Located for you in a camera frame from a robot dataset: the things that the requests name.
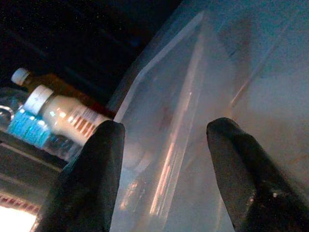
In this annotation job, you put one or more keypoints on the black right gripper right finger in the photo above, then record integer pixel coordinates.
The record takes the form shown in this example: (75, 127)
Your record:
(246, 178)

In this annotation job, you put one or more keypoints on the clear plastic container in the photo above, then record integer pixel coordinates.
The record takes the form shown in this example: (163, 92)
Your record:
(173, 101)

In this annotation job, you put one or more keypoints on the water bottle blue label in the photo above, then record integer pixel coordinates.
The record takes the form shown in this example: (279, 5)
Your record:
(26, 128)

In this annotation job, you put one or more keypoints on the amber bottle white cap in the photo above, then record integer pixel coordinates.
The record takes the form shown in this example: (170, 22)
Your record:
(48, 82)

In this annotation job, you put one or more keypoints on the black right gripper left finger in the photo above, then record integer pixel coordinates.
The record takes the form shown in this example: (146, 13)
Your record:
(91, 174)

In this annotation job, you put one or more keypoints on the cream drink bottle white cap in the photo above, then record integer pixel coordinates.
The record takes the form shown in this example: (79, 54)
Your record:
(62, 113)

